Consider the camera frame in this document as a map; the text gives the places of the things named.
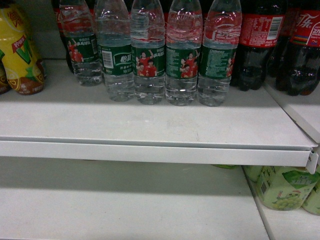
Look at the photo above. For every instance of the right water bottle green label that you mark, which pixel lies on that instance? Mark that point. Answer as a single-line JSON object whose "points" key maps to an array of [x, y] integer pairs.
{"points": [[221, 34]]}

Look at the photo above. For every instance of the yellow lemon tea bottle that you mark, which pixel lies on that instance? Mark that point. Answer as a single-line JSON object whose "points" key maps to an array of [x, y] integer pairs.
{"points": [[18, 53]]}

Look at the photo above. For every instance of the barcode label water bottle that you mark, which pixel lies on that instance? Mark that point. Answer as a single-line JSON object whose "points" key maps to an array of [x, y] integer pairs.
{"points": [[112, 29]]}

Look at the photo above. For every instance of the green drink bottle behind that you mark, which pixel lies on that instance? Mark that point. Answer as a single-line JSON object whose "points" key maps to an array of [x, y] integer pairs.
{"points": [[252, 172]]}

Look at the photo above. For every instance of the white metal shelf board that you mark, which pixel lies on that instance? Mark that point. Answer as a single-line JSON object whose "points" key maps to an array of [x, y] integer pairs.
{"points": [[70, 121]]}

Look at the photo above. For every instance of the far left water bottle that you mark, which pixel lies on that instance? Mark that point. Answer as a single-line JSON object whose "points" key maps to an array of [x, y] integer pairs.
{"points": [[78, 28]]}

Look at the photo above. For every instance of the green grape drink bottle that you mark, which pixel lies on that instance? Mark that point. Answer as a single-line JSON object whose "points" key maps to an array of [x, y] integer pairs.
{"points": [[284, 188]]}

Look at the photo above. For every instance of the right cola bottle red label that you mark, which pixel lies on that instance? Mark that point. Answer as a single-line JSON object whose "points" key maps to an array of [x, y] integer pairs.
{"points": [[299, 73]]}

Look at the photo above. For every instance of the hidden rear water bottle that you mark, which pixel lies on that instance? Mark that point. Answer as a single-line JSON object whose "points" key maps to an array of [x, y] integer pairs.
{"points": [[184, 33]]}

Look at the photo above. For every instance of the rear cola bottle left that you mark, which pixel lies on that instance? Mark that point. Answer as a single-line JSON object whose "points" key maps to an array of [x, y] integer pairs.
{"points": [[56, 9]]}

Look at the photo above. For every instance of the athletes label water bottle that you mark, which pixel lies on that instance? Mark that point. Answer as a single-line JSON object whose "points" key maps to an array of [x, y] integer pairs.
{"points": [[147, 35]]}

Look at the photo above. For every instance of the cola bottle red label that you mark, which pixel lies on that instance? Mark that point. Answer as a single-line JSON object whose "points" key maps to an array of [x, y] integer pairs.
{"points": [[260, 29], [299, 73]]}

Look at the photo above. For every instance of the brown tea bottle far left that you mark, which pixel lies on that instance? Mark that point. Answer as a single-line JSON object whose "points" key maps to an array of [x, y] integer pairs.
{"points": [[4, 85]]}

